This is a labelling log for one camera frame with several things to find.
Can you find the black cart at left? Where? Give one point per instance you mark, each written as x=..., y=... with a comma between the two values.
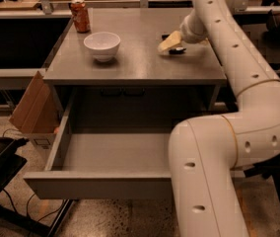
x=10, y=165

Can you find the open grey top drawer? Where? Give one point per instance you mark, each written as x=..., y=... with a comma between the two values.
x=110, y=147

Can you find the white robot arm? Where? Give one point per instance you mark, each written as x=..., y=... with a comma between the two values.
x=204, y=150

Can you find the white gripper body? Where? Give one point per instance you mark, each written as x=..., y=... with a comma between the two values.
x=188, y=34

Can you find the dark rxbar chocolate bar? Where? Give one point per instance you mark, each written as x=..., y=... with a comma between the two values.
x=176, y=50

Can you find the brown cardboard box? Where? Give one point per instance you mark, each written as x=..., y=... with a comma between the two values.
x=36, y=116

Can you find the grey cabinet with top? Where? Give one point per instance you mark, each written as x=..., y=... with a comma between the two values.
x=192, y=79

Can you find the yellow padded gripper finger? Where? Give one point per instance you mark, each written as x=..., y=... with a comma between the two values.
x=170, y=42

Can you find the orange soda can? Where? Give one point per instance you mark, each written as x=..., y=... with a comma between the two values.
x=80, y=16

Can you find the black drawer handle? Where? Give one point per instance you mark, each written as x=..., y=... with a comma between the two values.
x=123, y=92

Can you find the white ceramic bowl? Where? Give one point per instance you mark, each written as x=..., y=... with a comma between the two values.
x=102, y=46

